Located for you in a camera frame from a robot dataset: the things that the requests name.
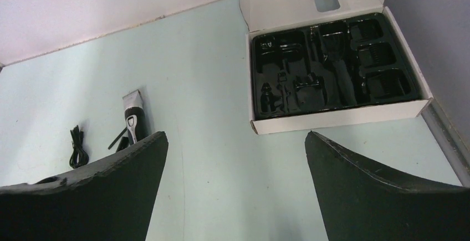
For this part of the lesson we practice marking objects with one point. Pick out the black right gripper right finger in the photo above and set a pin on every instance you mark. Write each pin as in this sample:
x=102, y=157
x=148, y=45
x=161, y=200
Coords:
x=362, y=199

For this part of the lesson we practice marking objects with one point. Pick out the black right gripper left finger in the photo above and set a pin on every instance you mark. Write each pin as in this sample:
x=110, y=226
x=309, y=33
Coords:
x=109, y=199

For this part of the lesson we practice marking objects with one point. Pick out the black silver hair clipper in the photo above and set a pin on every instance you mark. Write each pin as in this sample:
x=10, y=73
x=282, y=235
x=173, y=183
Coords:
x=135, y=118

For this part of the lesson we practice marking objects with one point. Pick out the white cardboard kit box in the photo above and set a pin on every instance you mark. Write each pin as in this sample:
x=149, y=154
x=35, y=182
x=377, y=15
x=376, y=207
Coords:
x=265, y=16

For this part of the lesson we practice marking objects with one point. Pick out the black cylindrical trimmer body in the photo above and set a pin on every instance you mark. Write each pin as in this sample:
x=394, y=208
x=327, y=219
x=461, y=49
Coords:
x=123, y=144

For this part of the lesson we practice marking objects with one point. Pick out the thin black cleaning brush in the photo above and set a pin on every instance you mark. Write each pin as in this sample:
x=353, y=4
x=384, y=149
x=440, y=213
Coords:
x=116, y=139

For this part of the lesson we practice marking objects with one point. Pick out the black plastic tray insert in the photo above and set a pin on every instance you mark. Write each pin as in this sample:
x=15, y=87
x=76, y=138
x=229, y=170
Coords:
x=315, y=69

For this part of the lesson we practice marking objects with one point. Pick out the black comb guard in tray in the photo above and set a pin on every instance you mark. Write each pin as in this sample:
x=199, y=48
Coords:
x=365, y=30

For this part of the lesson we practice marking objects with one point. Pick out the aluminium frame post right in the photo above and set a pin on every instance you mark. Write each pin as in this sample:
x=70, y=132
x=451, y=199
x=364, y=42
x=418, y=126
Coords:
x=448, y=139

